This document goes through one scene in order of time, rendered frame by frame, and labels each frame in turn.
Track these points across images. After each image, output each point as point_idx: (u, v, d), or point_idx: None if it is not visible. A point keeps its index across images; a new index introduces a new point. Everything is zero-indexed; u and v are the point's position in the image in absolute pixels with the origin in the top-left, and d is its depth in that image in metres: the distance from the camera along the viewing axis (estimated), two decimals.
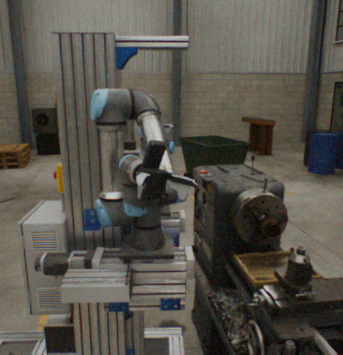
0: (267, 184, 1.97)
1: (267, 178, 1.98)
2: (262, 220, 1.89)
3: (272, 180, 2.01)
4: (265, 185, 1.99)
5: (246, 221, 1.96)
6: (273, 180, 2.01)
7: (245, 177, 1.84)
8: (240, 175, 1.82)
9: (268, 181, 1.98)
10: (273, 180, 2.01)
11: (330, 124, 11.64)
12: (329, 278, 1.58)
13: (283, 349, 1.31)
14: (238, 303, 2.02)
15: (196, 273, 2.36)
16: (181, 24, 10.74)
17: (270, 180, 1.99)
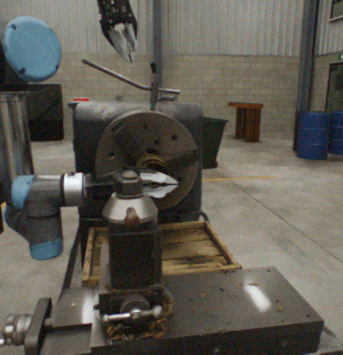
0: (156, 94, 1.04)
1: (156, 84, 1.05)
2: (136, 159, 0.96)
3: (169, 89, 1.07)
4: (154, 97, 1.06)
5: (116, 164, 1.03)
6: (171, 90, 1.08)
7: (96, 69, 0.91)
8: (81, 61, 0.88)
9: (158, 90, 1.05)
10: (172, 90, 1.08)
11: (325, 109, 10.71)
12: (239, 269, 0.65)
13: None
14: None
15: (69, 266, 1.43)
16: (161, 0, 9.81)
17: (164, 89, 1.06)
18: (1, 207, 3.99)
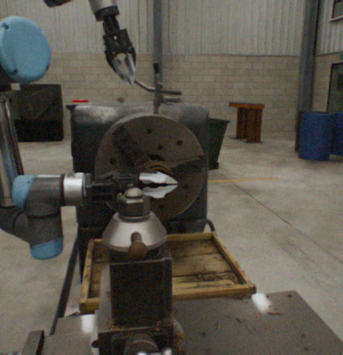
0: (154, 95, 0.97)
1: (161, 85, 0.96)
2: None
3: (169, 90, 0.92)
4: (161, 99, 0.97)
5: None
6: (170, 90, 0.92)
7: None
8: None
9: (159, 91, 0.96)
10: (171, 90, 0.92)
11: (326, 109, 10.64)
12: (256, 295, 0.57)
13: None
14: None
15: (67, 276, 1.36)
16: None
17: (164, 89, 0.94)
18: None
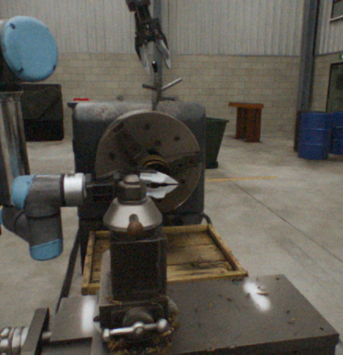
0: (152, 93, 1.02)
1: (157, 83, 1.00)
2: (138, 161, 0.93)
3: (148, 85, 0.96)
4: (156, 96, 1.01)
5: (116, 166, 1.00)
6: None
7: (177, 83, 1.19)
8: (181, 80, 1.22)
9: (153, 89, 1.00)
10: (146, 85, 0.95)
11: (325, 109, 10.68)
12: (246, 277, 0.61)
13: None
14: None
15: (69, 269, 1.40)
16: None
17: None
18: (0, 208, 3.96)
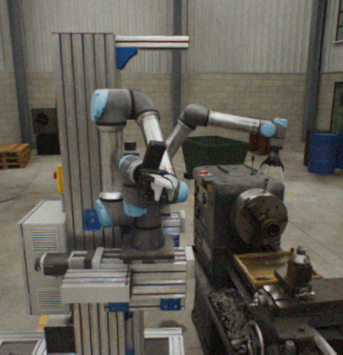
0: (264, 183, 1.98)
1: (267, 179, 1.96)
2: (262, 221, 1.89)
3: (265, 182, 1.92)
4: (266, 185, 1.97)
5: (246, 221, 1.96)
6: (264, 182, 1.92)
7: (268, 170, 2.15)
8: (269, 167, 2.19)
9: (264, 181, 1.96)
10: (264, 182, 1.91)
11: (330, 124, 11.64)
12: (329, 278, 1.58)
13: (283, 349, 1.31)
14: (238, 303, 2.02)
15: (196, 273, 2.36)
16: (181, 24, 10.74)
17: (264, 181, 1.94)
18: None
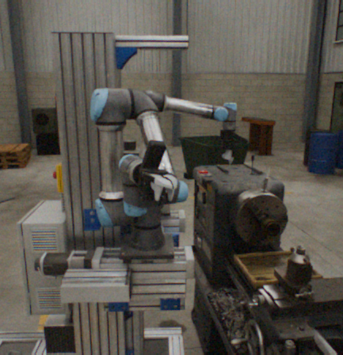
0: (264, 183, 1.98)
1: (267, 179, 1.96)
2: (261, 220, 1.89)
3: (265, 182, 1.92)
4: (266, 185, 1.97)
5: (246, 221, 1.96)
6: (264, 182, 1.92)
7: (268, 170, 2.15)
8: (269, 167, 2.18)
9: None
10: (264, 182, 1.91)
11: (330, 124, 11.64)
12: (329, 278, 1.58)
13: (283, 349, 1.30)
14: (238, 303, 2.02)
15: (196, 273, 2.36)
16: (181, 24, 10.74)
17: (265, 181, 1.94)
18: None
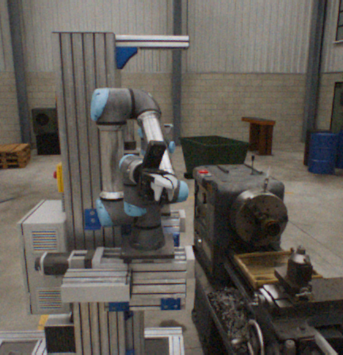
0: (264, 183, 1.98)
1: (267, 179, 1.96)
2: (262, 220, 1.89)
3: (265, 181, 1.92)
4: (266, 185, 1.97)
5: (246, 221, 1.96)
6: (265, 182, 1.92)
7: (268, 170, 2.15)
8: (269, 167, 2.19)
9: None
10: (265, 182, 1.91)
11: (330, 124, 11.64)
12: (329, 277, 1.58)
13: (283, 349, 1.31)
14: (238, 303, 2.02)
15: (196, 272, 2.36)
16: (181, 24, 10.74)
17: (265, 181, 1.94)
18: None
